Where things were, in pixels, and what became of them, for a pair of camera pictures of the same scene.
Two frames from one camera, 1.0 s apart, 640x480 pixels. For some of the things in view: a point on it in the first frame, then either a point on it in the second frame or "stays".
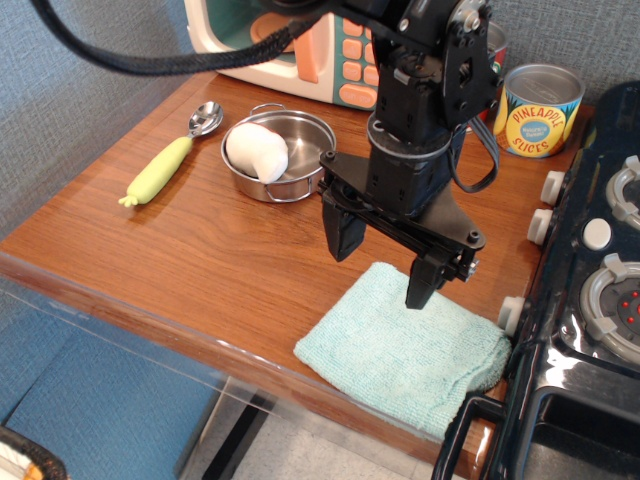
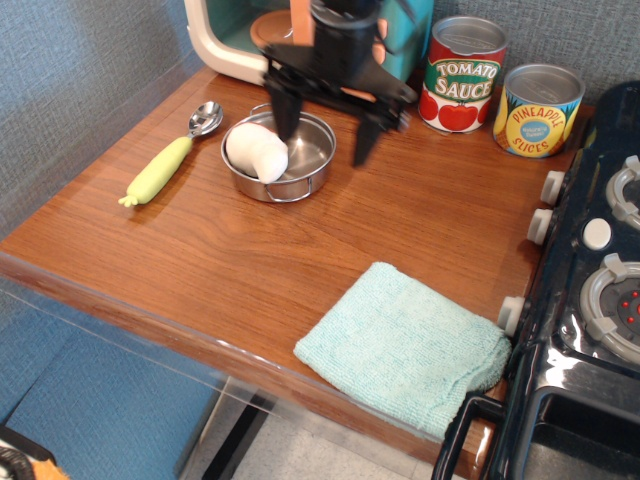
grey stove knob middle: (539, 224) stays
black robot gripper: (405, 188) -> (349, 64)
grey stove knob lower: (510, 313) stays
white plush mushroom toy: (255, 151) stays
